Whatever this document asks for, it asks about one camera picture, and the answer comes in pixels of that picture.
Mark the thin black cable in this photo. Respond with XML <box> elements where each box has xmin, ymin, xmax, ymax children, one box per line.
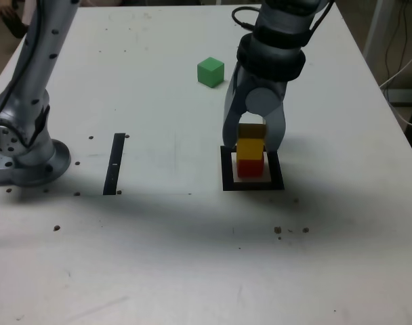
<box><xmin>384</xmin><ymin>0</ymin><xmax>412</xmax><ymax>82</ymax></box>

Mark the green cube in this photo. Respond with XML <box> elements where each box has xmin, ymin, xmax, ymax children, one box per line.
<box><xmin>197</xmin><ymin>56</ymin><xmax>225</xmax><ymax>89</ymax></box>

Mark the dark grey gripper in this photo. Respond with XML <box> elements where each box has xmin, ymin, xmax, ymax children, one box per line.
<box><xmin>222</xmin><ymin>62</ymin><xmax>289</xmax><ymax>154</ymax></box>

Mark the white cable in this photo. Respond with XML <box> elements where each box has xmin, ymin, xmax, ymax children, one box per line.
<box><xmin>380</xmin><ymin>47</ymin><xmax>412</xmax><ymax>129</ymax></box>

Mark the black tape strip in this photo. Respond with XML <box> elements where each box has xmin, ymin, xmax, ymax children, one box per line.
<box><xmin>102</xmin><ymin>133</ymin><xmax>127</xmax><ymax>196</ymax></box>

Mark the red cube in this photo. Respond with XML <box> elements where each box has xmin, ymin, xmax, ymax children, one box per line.
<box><xmin>236</xmin><ymin>158</ymin><xmax>264</xmax><ymax>178</ymax></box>

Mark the black tape square outline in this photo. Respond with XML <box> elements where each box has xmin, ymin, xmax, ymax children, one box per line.
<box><xmin>220</xmin><ymin>145</ymin><xmax>285</xmax><ymax>192</ymax></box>

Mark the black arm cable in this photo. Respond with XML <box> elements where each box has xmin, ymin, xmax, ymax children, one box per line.
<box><xmin>231</xmin><ymin>6</ymin><xmax>261</xmax><ymax>33</ymax></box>

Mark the white metal post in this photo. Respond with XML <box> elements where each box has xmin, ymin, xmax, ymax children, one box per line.
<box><xmin>363</xmin><ymin>0</ymin><xmax>392</xmax><ymax>60</ymax></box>

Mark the yellow cube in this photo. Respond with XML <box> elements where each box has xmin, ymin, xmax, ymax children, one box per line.
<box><xmin>236</xmin><ymin>123</ymin><xmax>268</xmax><ymax>160</ymax></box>

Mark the person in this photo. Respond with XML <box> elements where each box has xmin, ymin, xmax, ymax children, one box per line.
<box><xmin>0</xmin><ymin>0</ymin><xmax>28</xmax><ymax>39</ymax></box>

